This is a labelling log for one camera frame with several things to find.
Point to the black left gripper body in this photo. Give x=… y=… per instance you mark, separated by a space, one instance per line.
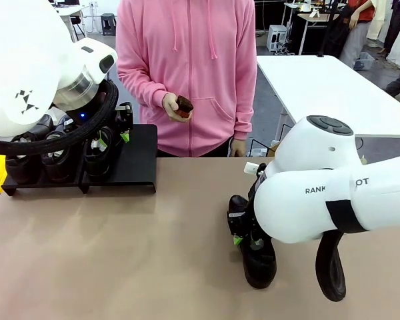
x=124 y=116

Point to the person's right forearm pink sleeve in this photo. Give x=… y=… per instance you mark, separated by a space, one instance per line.
x=143 y=90

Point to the person's left forearm pink sleeve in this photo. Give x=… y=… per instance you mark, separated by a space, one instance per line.
x=246 y=110

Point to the black metal shoe stand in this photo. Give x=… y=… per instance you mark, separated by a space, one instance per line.
x=46 y=185
x=136 y=156

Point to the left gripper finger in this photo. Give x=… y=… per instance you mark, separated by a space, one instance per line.
x=102 y=141
x=126 y=136

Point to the brown cardboard box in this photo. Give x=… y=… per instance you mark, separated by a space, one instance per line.
x=274 y=149

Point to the person's pink hoodie torso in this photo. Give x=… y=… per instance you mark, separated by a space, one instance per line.
x=193 y=66

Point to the beige hanging garment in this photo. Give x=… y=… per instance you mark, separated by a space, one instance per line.
x=376 y=20

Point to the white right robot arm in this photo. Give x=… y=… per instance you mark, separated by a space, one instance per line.
x=320 y=200

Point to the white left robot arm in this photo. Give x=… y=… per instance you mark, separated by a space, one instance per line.
x=20 y=50

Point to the grey plastic bin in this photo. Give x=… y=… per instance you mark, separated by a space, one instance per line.
x=365 y=61

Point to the white paper shoe stuffing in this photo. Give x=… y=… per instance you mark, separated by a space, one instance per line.
x=95 y=145

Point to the crumpled yellowish bag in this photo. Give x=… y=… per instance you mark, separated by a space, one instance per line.
x=363 y=160

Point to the small white wrist connector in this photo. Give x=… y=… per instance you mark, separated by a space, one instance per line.
x=251 y=167

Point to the black stool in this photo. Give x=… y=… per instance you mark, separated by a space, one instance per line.
x=108 y=23

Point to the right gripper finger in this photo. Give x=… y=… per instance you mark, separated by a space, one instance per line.
x=237 y=240
x=256 y=242

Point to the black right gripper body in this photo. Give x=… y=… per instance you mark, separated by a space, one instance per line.
x=240 y=220

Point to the dark hanging garment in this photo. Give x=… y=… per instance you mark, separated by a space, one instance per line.
x=398 y=23

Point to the brown shoe brush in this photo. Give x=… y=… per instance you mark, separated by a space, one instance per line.
x=185 y=106

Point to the white computer case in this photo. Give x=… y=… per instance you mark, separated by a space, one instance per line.
x=277 y=38

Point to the person's right hand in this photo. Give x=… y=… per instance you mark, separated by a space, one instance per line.
x=170 y=105

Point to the white office desk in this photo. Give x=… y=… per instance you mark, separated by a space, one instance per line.
x=65 y=11

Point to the person's left hand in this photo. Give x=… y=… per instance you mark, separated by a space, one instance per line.
x=239 y=148

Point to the mannequin red top grey trousers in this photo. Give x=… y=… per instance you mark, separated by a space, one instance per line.
x=360 y=30

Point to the black perforated dress shoe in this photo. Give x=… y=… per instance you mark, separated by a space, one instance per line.
x=98 y=163
x=260 y=266

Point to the black hanging apron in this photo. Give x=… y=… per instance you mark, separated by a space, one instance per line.
x=336 y=36

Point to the black chunky casual shoe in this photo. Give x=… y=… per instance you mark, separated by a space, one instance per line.
x=23 y=170
x=58 y=168

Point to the black table with wooden top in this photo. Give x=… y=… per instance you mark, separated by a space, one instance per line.
x=316 y=17

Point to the black office chair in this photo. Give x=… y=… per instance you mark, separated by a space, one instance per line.
x=78 y=26

